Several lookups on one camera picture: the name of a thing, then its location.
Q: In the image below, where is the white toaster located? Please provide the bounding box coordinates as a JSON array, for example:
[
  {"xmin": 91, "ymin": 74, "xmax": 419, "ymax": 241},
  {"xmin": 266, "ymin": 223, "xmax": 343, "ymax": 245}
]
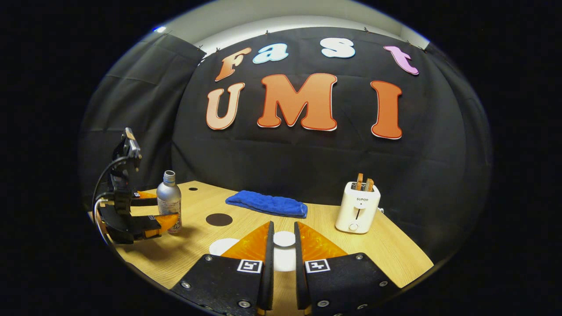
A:
[{"xmin": 335, "ymin": 181, "xmax": 381, "ymax": 234}]

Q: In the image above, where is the silver water bottle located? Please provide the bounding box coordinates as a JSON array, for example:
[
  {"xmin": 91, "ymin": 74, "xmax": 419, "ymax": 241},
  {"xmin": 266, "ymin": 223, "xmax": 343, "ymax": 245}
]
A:
[{"xmin": 156, "ymin": 170, "xmax": 182, "ymax": 233}]

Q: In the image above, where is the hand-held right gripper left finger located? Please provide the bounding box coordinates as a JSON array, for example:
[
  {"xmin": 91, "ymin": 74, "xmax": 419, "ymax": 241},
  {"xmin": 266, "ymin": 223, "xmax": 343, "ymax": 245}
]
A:
[{"xmin": 170, "ymin": 221, "xmax": 275, "ymax": 316}]

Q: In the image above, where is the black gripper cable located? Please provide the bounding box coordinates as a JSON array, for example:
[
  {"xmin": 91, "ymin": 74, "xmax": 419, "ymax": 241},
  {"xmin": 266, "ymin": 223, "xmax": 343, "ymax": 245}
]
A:
[{"xmin": 92, "ymin": 157, "xmax": 129, "ymax": 209}]

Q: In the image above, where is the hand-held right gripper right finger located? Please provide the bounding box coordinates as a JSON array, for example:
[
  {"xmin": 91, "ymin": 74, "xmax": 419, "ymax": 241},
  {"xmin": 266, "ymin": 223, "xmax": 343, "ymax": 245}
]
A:
[{"xmin": 294, "ymin": 221, "xmax": 402, "ymax": 316}]

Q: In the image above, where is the blue towel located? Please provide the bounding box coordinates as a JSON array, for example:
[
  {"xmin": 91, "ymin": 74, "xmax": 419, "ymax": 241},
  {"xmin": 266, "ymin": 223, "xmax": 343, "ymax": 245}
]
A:
[{"xmin": 225, "ymin": 190, "xmax": 308, "ymax": 219}]

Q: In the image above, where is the dark round coaster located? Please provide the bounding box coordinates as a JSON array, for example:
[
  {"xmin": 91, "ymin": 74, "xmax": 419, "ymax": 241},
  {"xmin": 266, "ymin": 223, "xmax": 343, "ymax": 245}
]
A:
[{"xmin": 206, "ymin": 213, "xmax": 233, "ymax": 227}]

